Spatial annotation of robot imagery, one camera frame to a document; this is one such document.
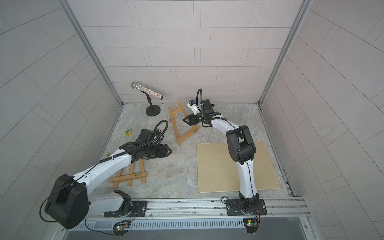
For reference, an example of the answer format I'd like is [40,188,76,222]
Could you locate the right circuit board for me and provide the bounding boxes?
[243,219,260,234]

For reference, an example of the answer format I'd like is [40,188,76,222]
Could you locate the yellow blue small toy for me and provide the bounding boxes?
[125,128,133,136]

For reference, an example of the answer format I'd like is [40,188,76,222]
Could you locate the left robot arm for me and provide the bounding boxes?
[40,129,172,229]

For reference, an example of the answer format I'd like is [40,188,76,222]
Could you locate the circuit board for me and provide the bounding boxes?
[243,219,260,234]
[112,221,131,237]

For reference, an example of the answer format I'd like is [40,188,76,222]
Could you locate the plywood board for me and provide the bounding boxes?
[196,140,282,194]

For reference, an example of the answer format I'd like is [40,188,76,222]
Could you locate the left circuit board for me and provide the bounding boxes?
[112,221,131,237]

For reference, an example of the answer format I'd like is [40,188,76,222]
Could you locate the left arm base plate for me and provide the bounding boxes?
[104,201,148,218]

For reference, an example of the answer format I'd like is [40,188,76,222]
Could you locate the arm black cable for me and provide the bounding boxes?
[195,88,259,211]
[38,119,169,223]

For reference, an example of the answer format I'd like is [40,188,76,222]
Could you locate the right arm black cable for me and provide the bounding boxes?
[195,88,259,211]

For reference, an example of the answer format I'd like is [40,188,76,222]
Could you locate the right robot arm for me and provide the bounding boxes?
[184,100,260,214]

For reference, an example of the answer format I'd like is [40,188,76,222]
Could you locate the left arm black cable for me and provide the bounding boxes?
[38,119,169,223]

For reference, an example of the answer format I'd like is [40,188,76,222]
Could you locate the wooden easel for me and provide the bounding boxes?
[169,102,201,146]
[108,159,148,190]

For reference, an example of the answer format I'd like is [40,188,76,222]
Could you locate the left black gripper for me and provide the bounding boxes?
[143,143,174,158]

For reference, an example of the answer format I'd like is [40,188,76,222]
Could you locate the glitter microphone on stand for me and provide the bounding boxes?
[132,82,164,117]

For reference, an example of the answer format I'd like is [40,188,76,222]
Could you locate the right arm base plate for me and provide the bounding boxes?
[224,199,268,216]

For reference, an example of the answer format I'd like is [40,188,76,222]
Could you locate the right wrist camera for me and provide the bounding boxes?
[187,100,201,115]

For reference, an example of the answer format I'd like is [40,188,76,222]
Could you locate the aluminium mounting rail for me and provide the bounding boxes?
[88,197,310,220]

